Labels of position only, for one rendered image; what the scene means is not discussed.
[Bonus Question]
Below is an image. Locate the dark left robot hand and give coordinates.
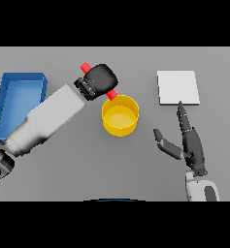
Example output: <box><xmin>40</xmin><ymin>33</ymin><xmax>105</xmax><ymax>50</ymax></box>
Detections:
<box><xmin>73</xmin><ymin>63</ymin><xmax>118</xmax><ymax>101</ymax></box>

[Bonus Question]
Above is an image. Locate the dark right robot hand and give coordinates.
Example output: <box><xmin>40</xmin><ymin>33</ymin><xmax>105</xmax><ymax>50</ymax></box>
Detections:
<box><xmin>152</xmin><ymin>100</ymin><xmax>209</xmax><ymax>177</ymax></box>

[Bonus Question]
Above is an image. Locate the red beaker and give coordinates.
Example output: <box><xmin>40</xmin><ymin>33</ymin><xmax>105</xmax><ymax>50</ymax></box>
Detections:
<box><xmin>80</xmin><ymin>61</ymin><xmax>119</xmax><ymax>102</ymax></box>

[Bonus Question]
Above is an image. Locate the yellow bowl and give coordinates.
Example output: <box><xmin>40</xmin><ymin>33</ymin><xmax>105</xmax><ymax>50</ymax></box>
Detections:
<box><xmin>101</xmin><ymin>94</ymin><xmax>141</xmax><ymax>138</ymax></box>

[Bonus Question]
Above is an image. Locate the pale square measuring scale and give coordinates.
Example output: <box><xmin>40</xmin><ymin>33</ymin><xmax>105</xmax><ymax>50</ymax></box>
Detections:
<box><xmin>156</xmin><ymin>70</ymin><xmax>201</xmax><ymax>107</ymax></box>

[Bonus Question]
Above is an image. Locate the blue tray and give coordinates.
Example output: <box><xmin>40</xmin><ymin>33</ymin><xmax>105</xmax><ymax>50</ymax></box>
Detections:
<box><xmin>0</xmin><ymin>72</ymin><xmax>49</xmax><ymax>141</ymax></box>

